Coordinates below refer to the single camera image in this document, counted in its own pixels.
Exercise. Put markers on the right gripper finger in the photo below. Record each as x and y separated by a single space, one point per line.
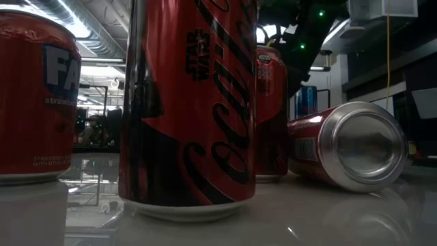
295 78

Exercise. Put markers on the blue slim energy drink can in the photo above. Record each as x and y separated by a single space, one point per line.
306 102

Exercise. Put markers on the red Fanta strawberry can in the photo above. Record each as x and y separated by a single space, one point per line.
27 102
362 147

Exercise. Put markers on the red black Coca-Cola can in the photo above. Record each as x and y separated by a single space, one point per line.
184 119

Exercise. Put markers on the fluorescent tube light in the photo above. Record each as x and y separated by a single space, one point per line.
319 68
102 59

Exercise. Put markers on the wooden tray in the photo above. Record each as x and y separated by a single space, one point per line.
324 89

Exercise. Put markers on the white ceiling unit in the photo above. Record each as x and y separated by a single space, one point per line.
382 8

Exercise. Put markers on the black computer equipment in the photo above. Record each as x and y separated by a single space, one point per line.
114 130

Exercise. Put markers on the person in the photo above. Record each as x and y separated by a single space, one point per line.
90 131

